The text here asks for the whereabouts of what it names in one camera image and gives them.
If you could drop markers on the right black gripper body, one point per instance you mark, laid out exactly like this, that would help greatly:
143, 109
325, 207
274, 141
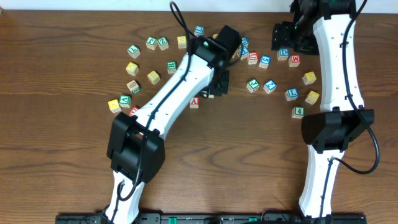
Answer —
300, 37

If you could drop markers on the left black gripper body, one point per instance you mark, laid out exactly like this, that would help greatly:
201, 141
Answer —
220, 85

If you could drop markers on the red A block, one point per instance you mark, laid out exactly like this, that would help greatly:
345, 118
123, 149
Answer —
194, 102

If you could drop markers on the blue 2 block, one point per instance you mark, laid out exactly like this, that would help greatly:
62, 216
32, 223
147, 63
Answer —
269, 86

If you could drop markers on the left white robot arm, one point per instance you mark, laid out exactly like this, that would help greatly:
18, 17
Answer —
136, 143

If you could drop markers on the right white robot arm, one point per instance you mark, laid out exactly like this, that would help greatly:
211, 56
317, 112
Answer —
326, 29

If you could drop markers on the blue D block right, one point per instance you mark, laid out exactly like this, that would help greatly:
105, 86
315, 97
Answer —
282, 54

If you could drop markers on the blue d block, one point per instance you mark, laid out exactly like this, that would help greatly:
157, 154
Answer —
282, 54
245, 41

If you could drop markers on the red M block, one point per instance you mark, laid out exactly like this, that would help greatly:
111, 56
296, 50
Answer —
294, 61

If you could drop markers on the green J block right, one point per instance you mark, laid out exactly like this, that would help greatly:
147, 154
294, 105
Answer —
252, 85

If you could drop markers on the red U block centre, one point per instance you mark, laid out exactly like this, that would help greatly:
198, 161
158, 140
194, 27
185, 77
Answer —
252, 58

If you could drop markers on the red u block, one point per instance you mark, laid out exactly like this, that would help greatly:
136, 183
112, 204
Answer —
252, 58
133, 110

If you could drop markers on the yellow block right upper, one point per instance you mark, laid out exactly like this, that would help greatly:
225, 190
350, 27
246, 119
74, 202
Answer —
309, 78

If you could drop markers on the blue 5 block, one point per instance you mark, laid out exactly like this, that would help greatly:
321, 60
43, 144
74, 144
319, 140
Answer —
265, 61

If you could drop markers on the blue D block centre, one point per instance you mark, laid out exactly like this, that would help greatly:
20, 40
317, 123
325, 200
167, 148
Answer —
245, 41

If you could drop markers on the green R block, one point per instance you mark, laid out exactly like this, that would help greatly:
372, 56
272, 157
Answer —
171, 67

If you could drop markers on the blue L block top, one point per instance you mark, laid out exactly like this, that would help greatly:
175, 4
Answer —
199, 30

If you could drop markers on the blue l block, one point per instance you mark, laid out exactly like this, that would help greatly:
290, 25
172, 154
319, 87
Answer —
291, 94
199, 30

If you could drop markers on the blue L block right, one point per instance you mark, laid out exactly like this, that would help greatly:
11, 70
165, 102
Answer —
291, 94

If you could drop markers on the yellow S block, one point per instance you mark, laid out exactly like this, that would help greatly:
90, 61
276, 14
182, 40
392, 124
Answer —
182, 42

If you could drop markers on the yellow C block right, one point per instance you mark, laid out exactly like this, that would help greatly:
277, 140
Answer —
312, 97

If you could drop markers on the yellow c block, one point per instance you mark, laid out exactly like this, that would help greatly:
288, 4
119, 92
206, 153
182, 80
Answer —
312, 97
132, 69

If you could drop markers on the yellow tilted block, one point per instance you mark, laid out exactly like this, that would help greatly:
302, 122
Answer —
153, 77

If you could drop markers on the green Z block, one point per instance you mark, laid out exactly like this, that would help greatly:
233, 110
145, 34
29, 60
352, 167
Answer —
163, 43

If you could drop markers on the green 4 block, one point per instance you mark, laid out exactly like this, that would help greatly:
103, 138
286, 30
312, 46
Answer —
298, 112

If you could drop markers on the pineapple picture block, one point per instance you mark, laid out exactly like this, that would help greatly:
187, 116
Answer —
133, 87

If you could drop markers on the red U block left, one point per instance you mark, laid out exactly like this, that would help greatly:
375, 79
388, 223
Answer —
133, 110

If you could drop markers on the green L block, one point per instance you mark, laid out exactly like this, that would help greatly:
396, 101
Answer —
134, 51

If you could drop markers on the green V block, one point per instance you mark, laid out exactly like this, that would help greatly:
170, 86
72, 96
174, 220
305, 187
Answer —
125, 101

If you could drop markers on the yellow K block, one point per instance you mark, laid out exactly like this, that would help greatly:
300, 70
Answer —
114, 106

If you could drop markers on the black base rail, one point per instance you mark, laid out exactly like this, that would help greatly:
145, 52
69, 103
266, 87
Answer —
267, 217

